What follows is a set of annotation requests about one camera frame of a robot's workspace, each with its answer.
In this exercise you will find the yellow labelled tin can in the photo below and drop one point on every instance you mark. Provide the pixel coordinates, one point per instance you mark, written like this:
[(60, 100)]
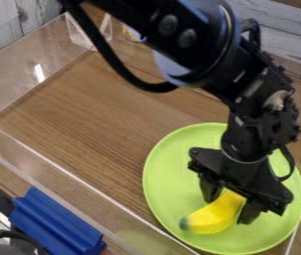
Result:
[(131, 34)]

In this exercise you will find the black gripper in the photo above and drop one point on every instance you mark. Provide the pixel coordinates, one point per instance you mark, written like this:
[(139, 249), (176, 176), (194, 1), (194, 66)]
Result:
[(248, 178)]

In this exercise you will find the green plastic plate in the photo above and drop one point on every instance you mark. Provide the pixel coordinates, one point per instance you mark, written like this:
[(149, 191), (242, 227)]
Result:
[(172, 195)]

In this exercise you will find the yellow toy banana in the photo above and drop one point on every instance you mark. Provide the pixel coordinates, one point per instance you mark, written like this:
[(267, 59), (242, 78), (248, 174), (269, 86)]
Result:
[(215, 216)]

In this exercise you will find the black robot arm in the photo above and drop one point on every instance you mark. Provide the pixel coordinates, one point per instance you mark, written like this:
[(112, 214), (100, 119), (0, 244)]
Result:
[(210, 50)]

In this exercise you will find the clear acrylic corner bracket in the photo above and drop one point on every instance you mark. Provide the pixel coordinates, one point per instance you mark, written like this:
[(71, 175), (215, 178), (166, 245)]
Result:
[(77, 36)]

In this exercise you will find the blue plastic clamp block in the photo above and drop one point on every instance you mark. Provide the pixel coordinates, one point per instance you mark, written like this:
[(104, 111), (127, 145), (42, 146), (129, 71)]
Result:
[(53, 226)]

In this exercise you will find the clear acrylic enclosure wall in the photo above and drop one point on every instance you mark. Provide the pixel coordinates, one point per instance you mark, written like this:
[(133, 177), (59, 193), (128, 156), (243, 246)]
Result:
[(76, 131)]

